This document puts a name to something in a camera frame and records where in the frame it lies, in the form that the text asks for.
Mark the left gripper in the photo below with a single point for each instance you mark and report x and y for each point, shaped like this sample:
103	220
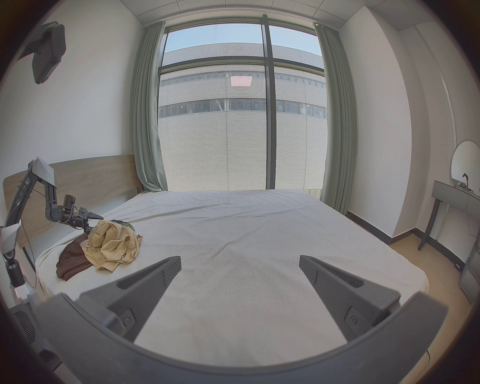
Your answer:
75	218

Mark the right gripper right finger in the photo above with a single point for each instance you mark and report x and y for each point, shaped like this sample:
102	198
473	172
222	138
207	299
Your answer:
352	296

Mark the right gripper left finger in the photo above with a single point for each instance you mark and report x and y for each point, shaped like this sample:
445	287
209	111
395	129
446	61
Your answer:
127	296

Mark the tan shorts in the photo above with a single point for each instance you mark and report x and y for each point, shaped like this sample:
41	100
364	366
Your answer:
108	243

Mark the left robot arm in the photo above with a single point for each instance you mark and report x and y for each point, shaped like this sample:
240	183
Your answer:
41	170

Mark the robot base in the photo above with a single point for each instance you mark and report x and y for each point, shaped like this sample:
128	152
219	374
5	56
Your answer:
24	326

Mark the black garment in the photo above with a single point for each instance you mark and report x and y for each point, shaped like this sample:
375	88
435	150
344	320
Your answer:
115	221

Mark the green garment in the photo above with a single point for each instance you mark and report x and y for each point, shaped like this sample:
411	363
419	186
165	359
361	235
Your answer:
129	227

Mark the brown shorts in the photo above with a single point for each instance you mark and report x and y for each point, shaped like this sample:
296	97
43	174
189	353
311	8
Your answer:
71	260

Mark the grey-green curtain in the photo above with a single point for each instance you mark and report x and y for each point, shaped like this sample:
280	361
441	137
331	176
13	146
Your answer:
339	131
148	112

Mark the grey dressing table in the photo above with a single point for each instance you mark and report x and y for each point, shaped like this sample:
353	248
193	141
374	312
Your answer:
450	193

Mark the window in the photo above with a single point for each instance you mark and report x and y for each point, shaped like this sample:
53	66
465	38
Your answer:
213	150

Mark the round mirror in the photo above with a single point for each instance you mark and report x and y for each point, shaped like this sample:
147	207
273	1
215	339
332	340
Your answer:
467	161

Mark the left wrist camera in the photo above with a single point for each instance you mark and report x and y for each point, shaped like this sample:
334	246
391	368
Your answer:
69	201

